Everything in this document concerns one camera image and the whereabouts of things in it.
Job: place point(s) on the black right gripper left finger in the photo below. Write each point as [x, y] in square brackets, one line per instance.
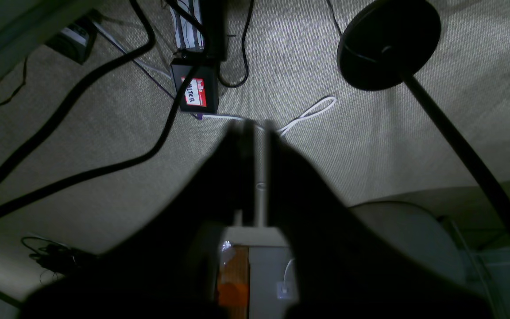
[168, 269]

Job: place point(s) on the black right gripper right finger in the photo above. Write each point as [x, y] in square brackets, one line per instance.
[343, 269]

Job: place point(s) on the grey round chair seat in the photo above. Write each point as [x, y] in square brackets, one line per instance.
[415, 232]

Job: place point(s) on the black stand pole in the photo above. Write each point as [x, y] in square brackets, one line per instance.
[480, 172]

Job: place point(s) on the black box with red label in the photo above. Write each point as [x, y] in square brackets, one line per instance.
[201, 95]

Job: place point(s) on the black round stand base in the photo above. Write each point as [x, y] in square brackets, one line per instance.
[407, 31]

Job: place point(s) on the small black adapter box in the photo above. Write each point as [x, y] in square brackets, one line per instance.
[75, 41]

